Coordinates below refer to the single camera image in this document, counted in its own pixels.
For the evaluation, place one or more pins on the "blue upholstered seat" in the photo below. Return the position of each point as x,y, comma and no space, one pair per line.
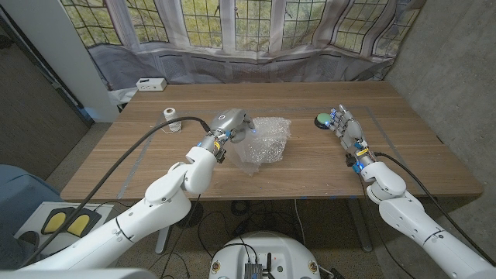
19,190

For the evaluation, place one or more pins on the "grey table leg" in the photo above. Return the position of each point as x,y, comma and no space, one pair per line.
360,228

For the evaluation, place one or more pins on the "white power strip box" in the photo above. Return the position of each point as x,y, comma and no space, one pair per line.
151,84

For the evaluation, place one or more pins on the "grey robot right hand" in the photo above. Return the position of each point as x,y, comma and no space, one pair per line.
353,129

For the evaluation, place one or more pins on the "black yellow foot pedal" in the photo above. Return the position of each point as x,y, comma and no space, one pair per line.
54,221
79,224

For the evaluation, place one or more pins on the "black round floor disc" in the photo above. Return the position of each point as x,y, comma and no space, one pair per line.
191,215

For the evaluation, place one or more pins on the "person leg blue jeans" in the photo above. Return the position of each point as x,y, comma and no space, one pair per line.
11,252

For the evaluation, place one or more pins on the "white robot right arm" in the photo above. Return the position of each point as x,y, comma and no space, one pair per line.
410,217

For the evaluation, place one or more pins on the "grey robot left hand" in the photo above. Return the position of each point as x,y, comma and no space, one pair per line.
228,122

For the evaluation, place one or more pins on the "white thread spool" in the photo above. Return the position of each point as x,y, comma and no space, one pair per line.
170,113

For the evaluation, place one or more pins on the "white table leg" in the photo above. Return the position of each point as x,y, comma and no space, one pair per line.
162,240

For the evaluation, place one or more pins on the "white floor mat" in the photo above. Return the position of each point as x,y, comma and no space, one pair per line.
35,217

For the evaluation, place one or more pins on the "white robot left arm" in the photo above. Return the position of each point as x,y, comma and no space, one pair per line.
166,193

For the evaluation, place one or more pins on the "printed window backdrop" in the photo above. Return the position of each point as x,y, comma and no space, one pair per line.
252,38

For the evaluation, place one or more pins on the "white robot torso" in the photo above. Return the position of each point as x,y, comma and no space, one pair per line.
271,248

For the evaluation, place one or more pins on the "dark shoe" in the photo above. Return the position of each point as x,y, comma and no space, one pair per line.
29,238

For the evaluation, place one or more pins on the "green button black base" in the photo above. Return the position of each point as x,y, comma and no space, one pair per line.
322,118

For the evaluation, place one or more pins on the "clear bubble wrap sheet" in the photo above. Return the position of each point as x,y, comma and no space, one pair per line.
267,143

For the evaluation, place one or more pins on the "grey electronics box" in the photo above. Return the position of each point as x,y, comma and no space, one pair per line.
252,271

